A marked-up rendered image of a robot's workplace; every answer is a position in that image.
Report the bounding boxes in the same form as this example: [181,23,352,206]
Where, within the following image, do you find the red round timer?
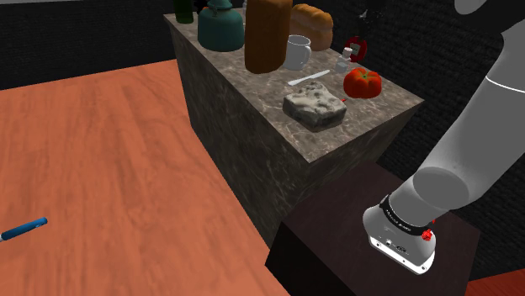
[343,35,369,64]

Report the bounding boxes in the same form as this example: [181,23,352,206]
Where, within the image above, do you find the small white shaker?
[334,46,355,74]

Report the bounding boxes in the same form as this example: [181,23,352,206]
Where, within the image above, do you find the golden bread loaf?
[289,3,335,53]

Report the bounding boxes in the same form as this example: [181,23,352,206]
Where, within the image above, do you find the red tomato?
[342,66,383,100]

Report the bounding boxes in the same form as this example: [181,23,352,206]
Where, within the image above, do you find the white mug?
[282,34,313,72]

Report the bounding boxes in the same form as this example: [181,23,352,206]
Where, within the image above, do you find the white knife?
[287,69,331,87]

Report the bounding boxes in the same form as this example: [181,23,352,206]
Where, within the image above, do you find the grey stone-like block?
[282,80,348,134]

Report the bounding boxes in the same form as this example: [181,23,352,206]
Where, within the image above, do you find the tall brown bread loaf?
[244,0,294,75]

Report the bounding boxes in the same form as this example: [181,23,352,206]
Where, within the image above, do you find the teal kettle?
[197,0,246,53]

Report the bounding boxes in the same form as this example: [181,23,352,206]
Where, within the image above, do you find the dark green bottle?
[173,0,195,24]

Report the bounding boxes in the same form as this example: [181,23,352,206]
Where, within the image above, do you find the dark robot stand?
[264,159,481,296]

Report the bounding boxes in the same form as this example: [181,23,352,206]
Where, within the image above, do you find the blue pen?
[0,217,49,243]

